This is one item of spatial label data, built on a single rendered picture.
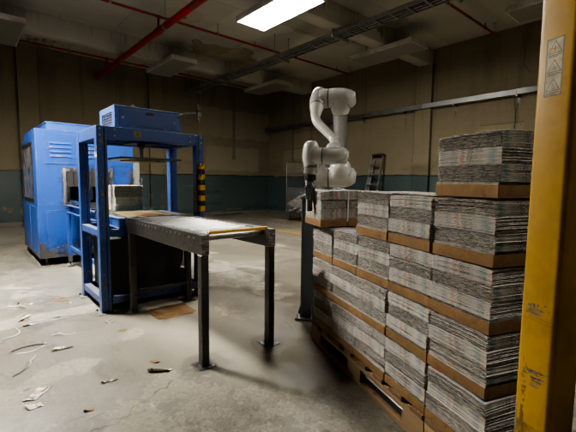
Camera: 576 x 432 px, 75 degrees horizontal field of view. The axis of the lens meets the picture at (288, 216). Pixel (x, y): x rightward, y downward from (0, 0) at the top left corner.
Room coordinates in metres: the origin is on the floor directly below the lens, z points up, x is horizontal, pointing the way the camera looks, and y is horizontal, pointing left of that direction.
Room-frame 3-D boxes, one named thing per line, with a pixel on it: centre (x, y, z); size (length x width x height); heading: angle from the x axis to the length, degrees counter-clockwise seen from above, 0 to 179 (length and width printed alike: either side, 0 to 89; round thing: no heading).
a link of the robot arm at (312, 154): (2.44, -0.15, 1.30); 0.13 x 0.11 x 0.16; 79
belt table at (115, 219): (3.61, 1.40, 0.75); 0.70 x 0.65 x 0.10; 41
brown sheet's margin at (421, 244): (1.70, -0.70, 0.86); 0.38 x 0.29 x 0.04; 110
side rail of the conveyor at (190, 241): (2.67, 0.92, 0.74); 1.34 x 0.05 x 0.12; 41
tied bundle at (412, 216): (1.70, -0.70, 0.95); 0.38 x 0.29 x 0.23; 110
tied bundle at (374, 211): (1.98, -0.60, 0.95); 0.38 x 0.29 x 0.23; 110
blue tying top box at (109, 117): (3.61, 1.40, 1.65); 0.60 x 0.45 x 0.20; 131
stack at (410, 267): (2.10, -0.55, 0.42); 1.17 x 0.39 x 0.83; 20
